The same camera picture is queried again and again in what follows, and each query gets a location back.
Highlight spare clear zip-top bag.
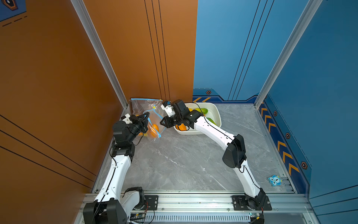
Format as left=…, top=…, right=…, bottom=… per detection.
left=144, top=105, right=166, bottom=140

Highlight green yellow mango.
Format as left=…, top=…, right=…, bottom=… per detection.
left=195, top=108, right=208, bottom=115

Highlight aluminium front rail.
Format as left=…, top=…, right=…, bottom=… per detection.
left=132, top=191, right=319, bottom=224

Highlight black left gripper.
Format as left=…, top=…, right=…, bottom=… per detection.
left=126, top=112, right=148, bottom=146

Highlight clear zip-top bag blue zipper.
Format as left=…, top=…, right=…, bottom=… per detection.
left=129, top=97, right=164, bottom=135

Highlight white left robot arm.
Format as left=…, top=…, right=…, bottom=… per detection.
left=83, top=112, right=149, bottom=224

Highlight green circuit board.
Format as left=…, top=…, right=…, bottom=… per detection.
left=130, top=213, right=146, bottom=222

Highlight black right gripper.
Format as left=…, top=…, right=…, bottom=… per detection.
left=158, top=112, right=184, bottom=128

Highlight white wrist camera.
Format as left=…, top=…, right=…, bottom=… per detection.
left=161, top=101, right=175, bottom=117
left=121, top=113, right=133, bottom=124

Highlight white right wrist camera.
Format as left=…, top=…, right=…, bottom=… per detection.
left=161, top=101, right=175, bottom=117

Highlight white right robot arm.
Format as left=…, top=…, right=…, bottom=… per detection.
left=160, top=99, right=268, bottom=211

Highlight small blue owl toy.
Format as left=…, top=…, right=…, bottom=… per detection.
left=268, top=175, right=282, bottom=187

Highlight white fruit bowl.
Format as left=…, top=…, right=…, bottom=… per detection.
left=174, top=102, right=222, bottom=135

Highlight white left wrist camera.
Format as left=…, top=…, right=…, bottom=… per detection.
left=121, top=113, right=133, bottom=124

